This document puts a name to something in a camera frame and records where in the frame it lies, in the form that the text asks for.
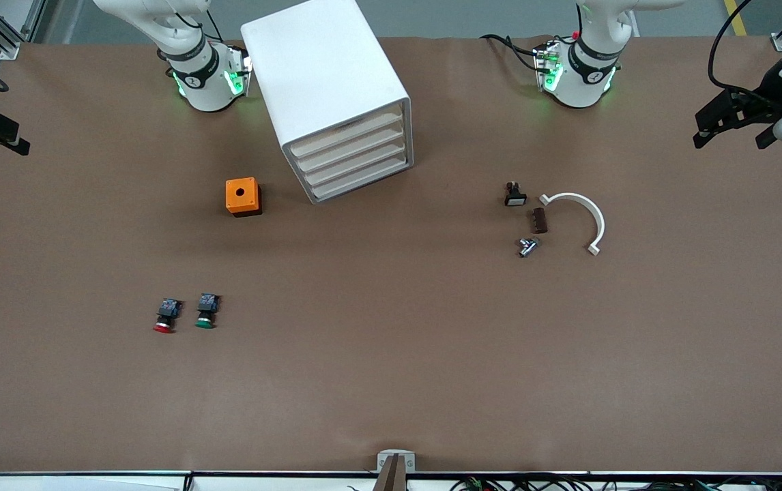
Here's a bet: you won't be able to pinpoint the grey plastic tray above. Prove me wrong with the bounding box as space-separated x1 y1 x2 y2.
289 106 405 159

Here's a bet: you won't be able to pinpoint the red push button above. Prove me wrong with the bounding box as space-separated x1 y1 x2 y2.
153 297 184 335

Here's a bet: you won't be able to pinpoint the green push button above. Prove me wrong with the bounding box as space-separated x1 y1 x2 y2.
194 293 222 330

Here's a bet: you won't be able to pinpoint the brown table cover sheet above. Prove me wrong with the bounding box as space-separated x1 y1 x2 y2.
0 34 782 475

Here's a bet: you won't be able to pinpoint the white curved bracket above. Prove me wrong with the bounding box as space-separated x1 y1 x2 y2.
539 192 606 256

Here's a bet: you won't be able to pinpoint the orange button enclosure box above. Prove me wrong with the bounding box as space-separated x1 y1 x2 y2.
225 177 263 218

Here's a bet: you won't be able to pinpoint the black arm base cable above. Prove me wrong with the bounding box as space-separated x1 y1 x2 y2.
480 33 543 72

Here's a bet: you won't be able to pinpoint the white table edge rail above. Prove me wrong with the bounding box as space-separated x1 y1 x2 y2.
0 469 782 491

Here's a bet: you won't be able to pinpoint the tangled black cables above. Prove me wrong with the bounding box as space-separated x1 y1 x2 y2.
449 474 782 491

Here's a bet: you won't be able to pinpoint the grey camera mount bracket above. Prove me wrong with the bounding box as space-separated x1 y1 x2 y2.
372 449 417 491

